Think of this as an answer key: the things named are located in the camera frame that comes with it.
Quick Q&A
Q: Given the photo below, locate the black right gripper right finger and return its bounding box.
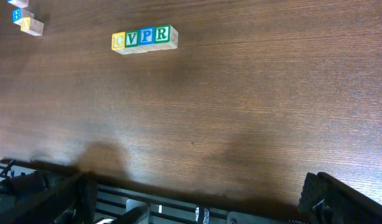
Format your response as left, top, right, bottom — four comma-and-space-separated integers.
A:
298, 172, 382, 224

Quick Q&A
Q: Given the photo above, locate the blue h block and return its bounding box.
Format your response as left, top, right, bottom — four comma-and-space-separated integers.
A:
12, 8, 34, 26
7, 0, 29, 8

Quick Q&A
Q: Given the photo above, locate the blue H upper block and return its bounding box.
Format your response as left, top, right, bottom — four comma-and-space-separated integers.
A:
7, 0, 29, 8

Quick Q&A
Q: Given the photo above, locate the blue P letter block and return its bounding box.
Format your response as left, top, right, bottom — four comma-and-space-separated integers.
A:
138, 26, 156, 51

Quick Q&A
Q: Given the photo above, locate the yellow C letter block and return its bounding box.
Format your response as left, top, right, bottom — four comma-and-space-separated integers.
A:
111, 32, 126, 55

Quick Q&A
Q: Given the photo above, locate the yellow block bottom left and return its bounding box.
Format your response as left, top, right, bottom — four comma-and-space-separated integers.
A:
21, 17, 44, 36

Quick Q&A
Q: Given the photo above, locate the green V letter block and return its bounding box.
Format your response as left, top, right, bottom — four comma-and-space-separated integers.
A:
125, 30, 147, 54

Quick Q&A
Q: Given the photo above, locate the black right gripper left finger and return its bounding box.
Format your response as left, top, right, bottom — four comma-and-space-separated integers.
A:
0, 172, 97, 223

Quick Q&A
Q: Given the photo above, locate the blue H lower block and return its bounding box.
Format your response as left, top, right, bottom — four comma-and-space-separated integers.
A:
12, 8, 34, 26

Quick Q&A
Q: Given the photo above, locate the green R letter block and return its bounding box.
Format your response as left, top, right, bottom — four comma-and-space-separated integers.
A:
154, 24, 179, 50

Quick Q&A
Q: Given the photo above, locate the black metal base frame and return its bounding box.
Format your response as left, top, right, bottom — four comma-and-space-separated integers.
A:
94, 184, 309, 224

